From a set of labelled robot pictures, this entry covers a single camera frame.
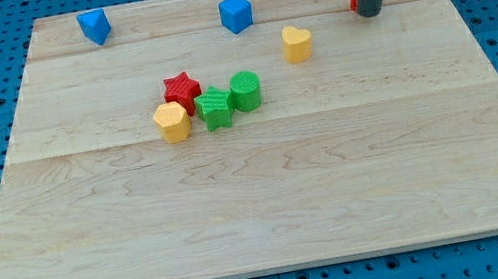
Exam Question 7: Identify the light wooden board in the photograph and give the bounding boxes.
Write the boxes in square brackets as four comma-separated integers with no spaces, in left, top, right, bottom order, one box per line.
[0,0,498,279]

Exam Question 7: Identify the yellow heart block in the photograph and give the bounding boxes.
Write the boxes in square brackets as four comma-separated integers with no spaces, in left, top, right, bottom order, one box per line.
[281,25,313,64]

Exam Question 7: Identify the red star block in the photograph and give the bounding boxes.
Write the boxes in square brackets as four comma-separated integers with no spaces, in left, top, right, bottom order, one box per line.
[163,71,202,117]

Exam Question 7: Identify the blue triangle block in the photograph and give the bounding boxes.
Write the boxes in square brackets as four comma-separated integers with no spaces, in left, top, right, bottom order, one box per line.
[75,8,112,46]

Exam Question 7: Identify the blue cube block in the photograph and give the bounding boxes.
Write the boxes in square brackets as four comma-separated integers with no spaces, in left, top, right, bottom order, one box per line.
[218,0,254,34]

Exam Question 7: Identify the yellow hexagon block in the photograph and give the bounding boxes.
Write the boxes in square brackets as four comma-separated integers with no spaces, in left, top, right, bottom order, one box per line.
[153,101,192,144]

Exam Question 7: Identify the green star block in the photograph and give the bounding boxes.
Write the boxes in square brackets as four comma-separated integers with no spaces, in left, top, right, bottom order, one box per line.
[194,86,235,132]

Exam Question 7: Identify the green cylinder block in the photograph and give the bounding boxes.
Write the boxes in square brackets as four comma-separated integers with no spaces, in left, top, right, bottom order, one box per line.
[229,70,262,113]

